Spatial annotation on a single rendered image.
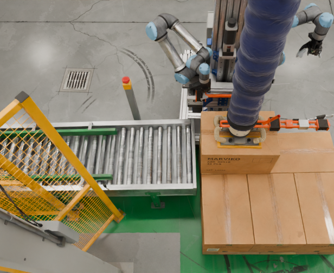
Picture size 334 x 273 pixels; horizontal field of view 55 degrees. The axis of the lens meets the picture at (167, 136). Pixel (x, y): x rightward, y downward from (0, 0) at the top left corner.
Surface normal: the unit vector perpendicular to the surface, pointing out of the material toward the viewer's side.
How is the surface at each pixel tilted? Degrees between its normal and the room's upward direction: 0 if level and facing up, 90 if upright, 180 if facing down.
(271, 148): 0
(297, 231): 0
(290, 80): 0
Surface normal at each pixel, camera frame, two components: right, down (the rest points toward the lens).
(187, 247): -0.07, -0.47
